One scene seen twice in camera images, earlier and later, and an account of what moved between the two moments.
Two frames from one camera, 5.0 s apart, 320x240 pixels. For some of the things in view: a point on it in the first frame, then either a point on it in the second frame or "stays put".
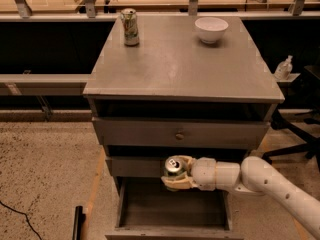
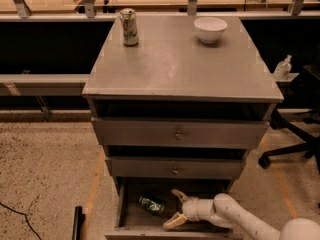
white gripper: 203,173 → 190,208
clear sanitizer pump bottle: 284,69 stays put
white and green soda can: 130,27 stays put
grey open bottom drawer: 147,209 stays put
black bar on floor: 80,219 stays put
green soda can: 174,166 → 152,205
